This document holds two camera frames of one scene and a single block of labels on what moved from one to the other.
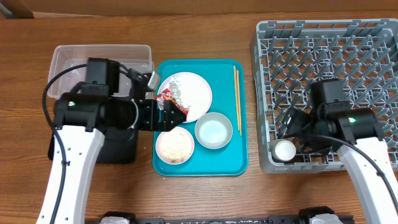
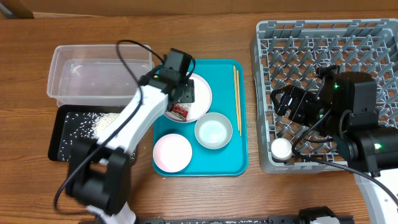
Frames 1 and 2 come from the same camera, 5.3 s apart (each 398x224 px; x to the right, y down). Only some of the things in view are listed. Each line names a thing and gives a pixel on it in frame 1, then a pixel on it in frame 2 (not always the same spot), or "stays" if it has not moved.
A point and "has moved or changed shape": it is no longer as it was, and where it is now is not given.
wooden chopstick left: [236, 96] stays
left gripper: [151, 121] -> [189, 93]
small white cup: [285, 150] has moved or changed shape
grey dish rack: [288, 56] stays
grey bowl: [213, 130] stays
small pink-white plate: [175, 147] has moved or changed shape
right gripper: [293, 124] -> [303, 99]
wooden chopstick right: [237, 76] stays
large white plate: [191, 91] stays
